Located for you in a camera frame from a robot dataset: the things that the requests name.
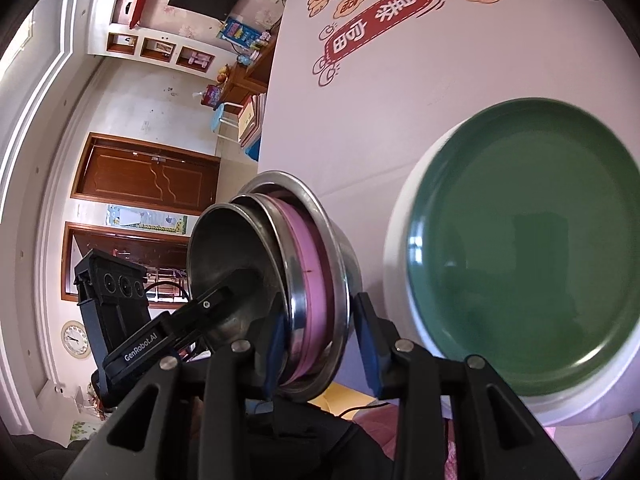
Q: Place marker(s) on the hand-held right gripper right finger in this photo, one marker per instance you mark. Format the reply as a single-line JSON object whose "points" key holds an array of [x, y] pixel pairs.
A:
{"points": [[367, 345]]}

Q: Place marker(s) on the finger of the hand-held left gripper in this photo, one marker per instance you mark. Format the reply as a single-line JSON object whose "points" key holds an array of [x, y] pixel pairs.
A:
{"points": [[205, 305]]}

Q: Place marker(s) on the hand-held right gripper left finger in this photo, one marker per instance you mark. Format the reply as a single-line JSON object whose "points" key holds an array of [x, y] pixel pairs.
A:
{"points": [[274, 355]]}

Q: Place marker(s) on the small steel bowl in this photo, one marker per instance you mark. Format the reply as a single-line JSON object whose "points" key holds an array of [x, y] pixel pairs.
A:
{"points": [[230, 240]]}

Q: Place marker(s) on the wide-rimmed steel bowl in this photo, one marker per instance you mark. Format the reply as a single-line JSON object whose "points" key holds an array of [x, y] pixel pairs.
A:
{"points": [[340, 260]]}

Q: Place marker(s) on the green plate white rim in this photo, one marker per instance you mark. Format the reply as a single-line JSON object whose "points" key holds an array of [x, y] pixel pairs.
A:
{"points": [[397, 240]]}

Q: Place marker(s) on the glass-panelled wooden door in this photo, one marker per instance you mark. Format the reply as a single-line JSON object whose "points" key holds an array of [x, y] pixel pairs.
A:
{"points": [[68, 260]]}

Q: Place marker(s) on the person's black jacket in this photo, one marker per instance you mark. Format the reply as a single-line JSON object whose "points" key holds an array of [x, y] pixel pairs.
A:
{"points": [[310, 450]]}

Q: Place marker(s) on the person's pink pants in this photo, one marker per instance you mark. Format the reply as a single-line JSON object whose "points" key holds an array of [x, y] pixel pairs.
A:
{"points": [[425, 440]]}

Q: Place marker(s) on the white-legged blue stool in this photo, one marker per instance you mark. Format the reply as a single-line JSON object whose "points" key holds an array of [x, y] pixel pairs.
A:
{"points": [[225, 115]]}

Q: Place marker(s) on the red tissue box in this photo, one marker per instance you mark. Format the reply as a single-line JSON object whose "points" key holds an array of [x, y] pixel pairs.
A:
{"points": [[211, 96]]}

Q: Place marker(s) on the wooden cabinet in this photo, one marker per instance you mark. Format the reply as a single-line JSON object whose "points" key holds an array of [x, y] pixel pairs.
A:
{"points": [[250, 70]]}

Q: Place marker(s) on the printed tablecloth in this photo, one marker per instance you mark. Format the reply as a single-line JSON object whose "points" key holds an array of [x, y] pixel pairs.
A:
{"points": [[400, 85]]}

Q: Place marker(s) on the colourful box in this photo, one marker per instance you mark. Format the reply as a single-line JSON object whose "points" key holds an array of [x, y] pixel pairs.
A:
{"points": [[239, 31]]}

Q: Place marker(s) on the wall clock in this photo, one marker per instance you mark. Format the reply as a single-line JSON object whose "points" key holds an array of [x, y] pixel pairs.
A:
{"points": [[76, 339]]}

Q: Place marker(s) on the wall poster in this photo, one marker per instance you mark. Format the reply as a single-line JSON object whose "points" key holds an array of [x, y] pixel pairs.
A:
{"points": [[145, 217]]}

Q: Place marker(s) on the recessed wall shelves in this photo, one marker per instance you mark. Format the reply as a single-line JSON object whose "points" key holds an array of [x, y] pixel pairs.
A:
{"points": [[160, 50]]}

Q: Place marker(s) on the red wall shelf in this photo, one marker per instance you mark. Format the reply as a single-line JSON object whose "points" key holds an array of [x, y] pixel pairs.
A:
{"points": [[142, 2]]}

